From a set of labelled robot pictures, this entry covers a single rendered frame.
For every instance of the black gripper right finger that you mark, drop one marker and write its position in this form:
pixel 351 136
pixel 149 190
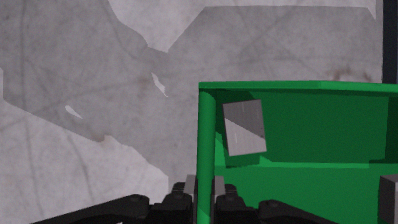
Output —
pixel 230 208

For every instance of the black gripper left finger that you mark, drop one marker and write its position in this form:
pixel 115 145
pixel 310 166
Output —
pixel 132 209

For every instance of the green bin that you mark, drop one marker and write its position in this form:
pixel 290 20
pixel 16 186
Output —
pixel 328 143

